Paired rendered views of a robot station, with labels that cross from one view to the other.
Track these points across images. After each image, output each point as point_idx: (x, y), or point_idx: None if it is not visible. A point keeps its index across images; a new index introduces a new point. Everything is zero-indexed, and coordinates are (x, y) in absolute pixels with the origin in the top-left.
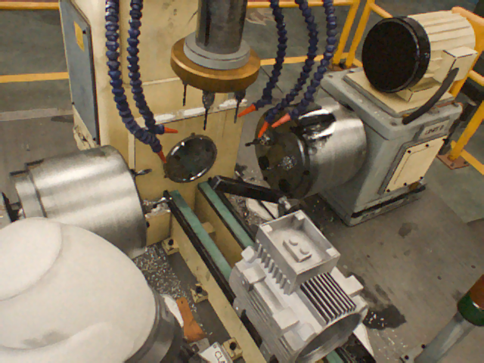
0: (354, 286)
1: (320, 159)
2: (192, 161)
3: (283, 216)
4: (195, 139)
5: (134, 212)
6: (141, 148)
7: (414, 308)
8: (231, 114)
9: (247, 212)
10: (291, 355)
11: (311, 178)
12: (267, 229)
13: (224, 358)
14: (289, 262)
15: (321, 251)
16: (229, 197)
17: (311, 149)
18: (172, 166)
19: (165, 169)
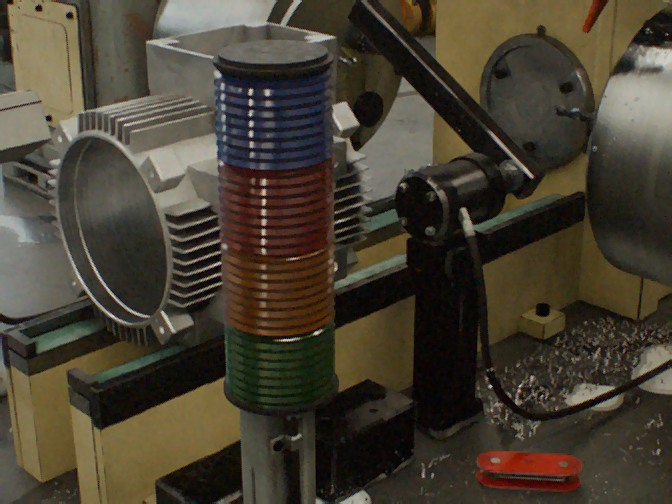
0: (213, 168)
1: (624, 98)
2: (534, 105)
3: (300, 29)
4: (535, 39)
5: (252, 9)
6: (445, 18)
7: None
8: (627, 11)
9: (626, 350)
10: (52, 181)
11: (589, 147)
12: (251, 24)
13: (5, 94)
14: (173, 36)
15: None
16: (654, 321)
17: (618, 61)
18: (494, 96)
19: (479, 93)
